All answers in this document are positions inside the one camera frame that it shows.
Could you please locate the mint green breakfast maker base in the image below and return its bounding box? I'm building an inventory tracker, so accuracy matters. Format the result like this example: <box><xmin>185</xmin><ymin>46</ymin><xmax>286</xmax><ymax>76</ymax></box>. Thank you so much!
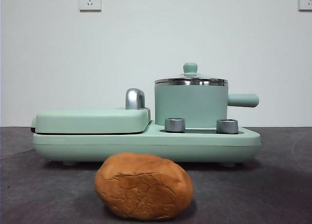
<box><xmin>32</xmin><ymin>119</ymin><xmax>261</xmax><ymax>167</ymax></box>

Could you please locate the chrome grill lid handle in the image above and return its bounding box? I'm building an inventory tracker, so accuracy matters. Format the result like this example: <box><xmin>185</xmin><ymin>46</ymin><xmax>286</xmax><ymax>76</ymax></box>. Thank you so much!
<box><xmin>125</xmin><ymin>88</ymin><xmax>146</xmax><ymax>110</ymax></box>

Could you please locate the mint green grill lid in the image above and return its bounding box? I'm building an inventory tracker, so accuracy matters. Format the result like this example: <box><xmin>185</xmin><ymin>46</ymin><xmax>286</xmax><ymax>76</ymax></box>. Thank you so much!
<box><xmin>30</xmin><ymin>107</ymin><xmax>151</xmax><ymax>134</ymax></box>

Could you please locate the silver control dial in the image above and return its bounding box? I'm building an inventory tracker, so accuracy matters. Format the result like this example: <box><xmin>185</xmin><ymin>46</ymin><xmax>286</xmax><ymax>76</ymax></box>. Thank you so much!
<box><xmin>164</xmin><ymin>117</ymin><xmax>186</xmax><ymax>132</ymax></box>
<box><xmin>216</xmin><ymin>118</ymin><xmax>239</xmax><ymax>134</ymax></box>

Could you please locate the glass pot lid green knob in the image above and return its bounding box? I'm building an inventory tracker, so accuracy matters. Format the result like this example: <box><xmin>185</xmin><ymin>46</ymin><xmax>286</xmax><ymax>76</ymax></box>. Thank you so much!
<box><xmin>154</xmin><ymin>62</ymin><xmax>229</xmax><ymax>86</ymax></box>

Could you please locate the mint green handled pot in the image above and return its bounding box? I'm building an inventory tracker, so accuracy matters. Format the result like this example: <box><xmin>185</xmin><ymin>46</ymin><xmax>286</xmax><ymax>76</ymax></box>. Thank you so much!
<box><xmin>154</xmin><ymin>84</ymin><xmax>260</xmax><ymax>128</ymax></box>

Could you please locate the white wall socket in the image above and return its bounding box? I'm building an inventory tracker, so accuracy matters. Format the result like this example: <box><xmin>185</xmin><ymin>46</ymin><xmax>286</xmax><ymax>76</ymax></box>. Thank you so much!
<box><xmin>298</xmin><ymin>0</ymin><xmax>312</xmax><ymax>12</ymax></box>
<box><xmin>78</xmin><ymin>0</ymin><xmax>102</xmax><ymax>12</ymax></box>

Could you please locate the brown potato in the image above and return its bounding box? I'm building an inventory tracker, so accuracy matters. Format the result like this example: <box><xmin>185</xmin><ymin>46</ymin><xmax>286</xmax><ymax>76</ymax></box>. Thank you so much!
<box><xmin>94</xmin><ymin>152</ymin><xmax>195</xmax><ymax>220</ymax></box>

